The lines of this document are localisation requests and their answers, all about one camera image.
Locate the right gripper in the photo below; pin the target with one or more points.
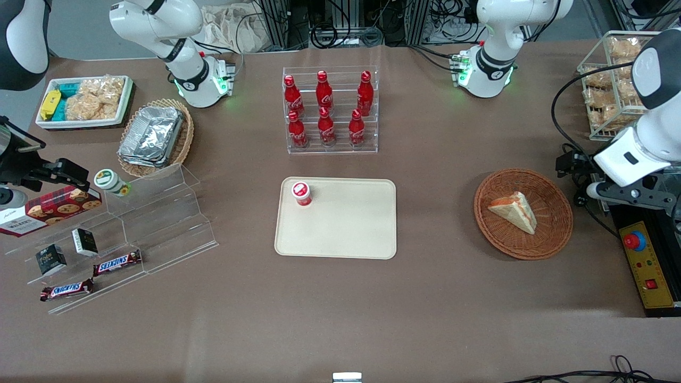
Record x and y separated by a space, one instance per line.
20 166

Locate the teal snack packet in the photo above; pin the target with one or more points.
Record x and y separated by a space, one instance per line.
68 89
59 110

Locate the aluminium equipment rack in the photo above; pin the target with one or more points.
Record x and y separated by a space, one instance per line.
404 21

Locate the round brown wicker basket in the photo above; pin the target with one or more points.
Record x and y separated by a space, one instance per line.
553 223

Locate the small cracker bag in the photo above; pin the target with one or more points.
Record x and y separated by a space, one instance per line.
628 91
597 78
623 48
600 99
612 120

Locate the small red drink can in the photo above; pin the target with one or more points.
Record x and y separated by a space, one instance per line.
301 192

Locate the triangle sandwich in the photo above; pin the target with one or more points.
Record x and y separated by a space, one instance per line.
515 210

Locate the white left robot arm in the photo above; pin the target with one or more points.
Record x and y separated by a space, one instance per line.
495 32

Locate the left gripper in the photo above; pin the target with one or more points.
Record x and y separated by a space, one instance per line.
575 163

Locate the beige cloth bag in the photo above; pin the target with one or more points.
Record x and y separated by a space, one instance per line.
234 29

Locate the oval wicker basket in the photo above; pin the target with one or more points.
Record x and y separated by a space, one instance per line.
185 138

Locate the red cola bottle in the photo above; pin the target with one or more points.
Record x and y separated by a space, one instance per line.
365 96
297 133
356 130
293 98
324 93
326 130

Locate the clear acrylic bottle rack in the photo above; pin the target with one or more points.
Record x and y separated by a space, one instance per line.
340 150

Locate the yellow black control box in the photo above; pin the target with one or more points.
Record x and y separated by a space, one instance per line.
646 266

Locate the brown chocolate bar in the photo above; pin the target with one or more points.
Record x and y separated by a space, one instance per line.
66 290
117 263

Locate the stack of foil trays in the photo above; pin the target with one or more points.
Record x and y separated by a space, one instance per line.
151 135

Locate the green white lidded cup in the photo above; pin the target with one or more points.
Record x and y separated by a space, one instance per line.
109 181

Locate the red cookie box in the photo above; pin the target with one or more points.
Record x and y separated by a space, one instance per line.
48 210

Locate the beige plastic tray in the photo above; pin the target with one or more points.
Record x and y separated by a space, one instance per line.
346 223

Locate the small black box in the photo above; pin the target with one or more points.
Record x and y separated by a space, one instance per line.
51 259
85 242

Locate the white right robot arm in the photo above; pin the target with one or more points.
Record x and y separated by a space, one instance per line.
159 21

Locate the green lit connector block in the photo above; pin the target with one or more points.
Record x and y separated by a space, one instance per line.
226 77
461 66

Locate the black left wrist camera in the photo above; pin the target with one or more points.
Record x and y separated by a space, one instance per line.
572 164

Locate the large rice cracker bag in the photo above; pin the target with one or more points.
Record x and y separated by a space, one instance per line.
96 100

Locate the yellow snack packet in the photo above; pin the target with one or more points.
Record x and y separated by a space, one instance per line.
50 103

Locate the white plastic bin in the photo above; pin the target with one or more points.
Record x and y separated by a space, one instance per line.
85 123

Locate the clear acrylic stepped shelf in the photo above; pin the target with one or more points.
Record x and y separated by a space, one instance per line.
159 223

